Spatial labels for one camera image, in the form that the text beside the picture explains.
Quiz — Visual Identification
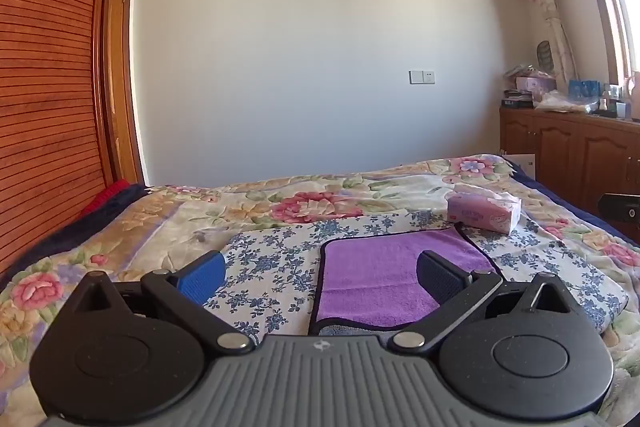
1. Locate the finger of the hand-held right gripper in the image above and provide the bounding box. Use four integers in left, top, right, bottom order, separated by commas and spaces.
599, 193, 640, 224

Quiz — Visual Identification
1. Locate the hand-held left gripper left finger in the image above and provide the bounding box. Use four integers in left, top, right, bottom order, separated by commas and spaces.
66, 250, 256, 354

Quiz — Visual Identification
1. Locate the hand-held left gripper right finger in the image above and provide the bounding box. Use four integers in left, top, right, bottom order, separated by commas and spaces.
389, 250, 580, 354

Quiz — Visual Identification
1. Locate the purple and grey towel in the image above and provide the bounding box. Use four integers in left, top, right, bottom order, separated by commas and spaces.
307, 227, 506, 338

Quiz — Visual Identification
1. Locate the dark blue bed sheet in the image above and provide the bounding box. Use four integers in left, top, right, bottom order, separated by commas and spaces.
500, 155, 640, 248

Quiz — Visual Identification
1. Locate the blue floral white cloth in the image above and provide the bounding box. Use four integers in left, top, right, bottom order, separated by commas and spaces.
202, 211, 630, 338

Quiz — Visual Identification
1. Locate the wooden cabinet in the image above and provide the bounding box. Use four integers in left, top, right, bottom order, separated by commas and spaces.
499, 104, 640, 238

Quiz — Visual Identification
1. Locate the floral bedspread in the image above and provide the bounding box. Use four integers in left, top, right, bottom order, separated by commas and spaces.
0, 154, 640, 427

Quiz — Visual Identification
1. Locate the pink tissue pack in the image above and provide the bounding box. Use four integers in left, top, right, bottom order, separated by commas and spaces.
446, 185, 522, 236

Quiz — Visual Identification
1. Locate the white box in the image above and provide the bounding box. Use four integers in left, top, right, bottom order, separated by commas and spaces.
501, 152, 537, 182

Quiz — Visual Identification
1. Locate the dark blue blanket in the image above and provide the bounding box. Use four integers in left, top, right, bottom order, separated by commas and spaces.
0, 183, 151, 280

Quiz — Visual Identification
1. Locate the clear plastic bag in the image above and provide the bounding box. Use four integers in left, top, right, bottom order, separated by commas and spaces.
534, 91, 598, 114

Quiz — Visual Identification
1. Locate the blue box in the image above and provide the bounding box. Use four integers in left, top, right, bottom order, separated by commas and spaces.
567, 79, 601, 100

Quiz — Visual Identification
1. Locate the red cloth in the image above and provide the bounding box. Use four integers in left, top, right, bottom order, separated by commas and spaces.
80, 179, 132, 215

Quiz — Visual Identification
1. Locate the stack of books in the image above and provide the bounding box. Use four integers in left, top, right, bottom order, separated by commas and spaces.
501, 89, 536, 110

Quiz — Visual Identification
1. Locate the pink box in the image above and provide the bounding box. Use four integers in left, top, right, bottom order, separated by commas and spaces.
515, 76, 557, 102

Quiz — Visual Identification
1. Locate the grey hand fan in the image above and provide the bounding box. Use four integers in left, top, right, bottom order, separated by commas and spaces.
536, 39, 555, 75

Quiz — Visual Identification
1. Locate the slatted wooden wardrobe door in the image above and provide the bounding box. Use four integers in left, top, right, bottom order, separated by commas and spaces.
0, 0, 126, 278

